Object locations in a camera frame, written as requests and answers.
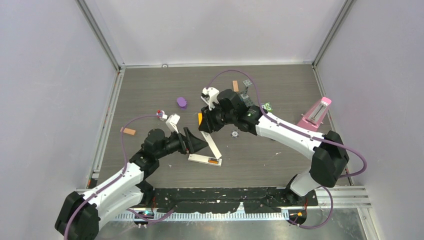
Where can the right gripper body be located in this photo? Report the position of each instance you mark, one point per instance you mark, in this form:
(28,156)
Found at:
(215,118)

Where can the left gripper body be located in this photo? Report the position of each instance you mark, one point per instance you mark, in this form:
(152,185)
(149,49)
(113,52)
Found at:
(183,145)

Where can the white remote battery cover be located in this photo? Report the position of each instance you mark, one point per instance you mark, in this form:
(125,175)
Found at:
(203,159)

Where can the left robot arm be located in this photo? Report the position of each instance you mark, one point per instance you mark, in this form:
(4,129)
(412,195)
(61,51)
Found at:
(83,215)

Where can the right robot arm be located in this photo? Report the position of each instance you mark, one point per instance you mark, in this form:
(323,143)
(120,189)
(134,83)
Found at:
(325,150)

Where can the poker chip left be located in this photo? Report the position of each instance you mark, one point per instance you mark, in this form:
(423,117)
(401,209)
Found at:
(234,134)

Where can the purple spool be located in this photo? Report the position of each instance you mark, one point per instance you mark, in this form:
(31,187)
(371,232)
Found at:
(182,103)

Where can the small clown figurine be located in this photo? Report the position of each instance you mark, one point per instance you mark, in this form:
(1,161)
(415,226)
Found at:
(161,115)

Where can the small wooden block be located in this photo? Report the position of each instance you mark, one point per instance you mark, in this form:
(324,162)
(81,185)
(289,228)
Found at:
(235,86)

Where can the long wooden block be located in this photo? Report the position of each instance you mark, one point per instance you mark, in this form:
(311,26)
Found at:
(128,131)

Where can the green monster toy cube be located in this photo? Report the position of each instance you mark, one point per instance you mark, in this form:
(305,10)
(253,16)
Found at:
(267,107)

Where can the pink metronome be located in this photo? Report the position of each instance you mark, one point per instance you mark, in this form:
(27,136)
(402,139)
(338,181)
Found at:
(313,118)

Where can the yellow triangular frame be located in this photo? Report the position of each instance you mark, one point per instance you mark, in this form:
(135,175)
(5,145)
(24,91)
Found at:
(200,119)

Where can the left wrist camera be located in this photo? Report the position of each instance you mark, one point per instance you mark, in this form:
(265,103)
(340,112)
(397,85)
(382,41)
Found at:
(172,122)

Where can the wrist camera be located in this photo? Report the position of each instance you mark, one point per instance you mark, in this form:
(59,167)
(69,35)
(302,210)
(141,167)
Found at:
(172,122)
(209,97)

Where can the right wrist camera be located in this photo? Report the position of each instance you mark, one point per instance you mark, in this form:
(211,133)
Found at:
(209,97)

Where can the grey lego post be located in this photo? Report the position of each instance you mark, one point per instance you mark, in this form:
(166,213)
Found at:
(244,93)

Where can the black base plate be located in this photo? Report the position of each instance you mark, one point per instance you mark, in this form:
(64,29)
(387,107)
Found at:
(227,200)

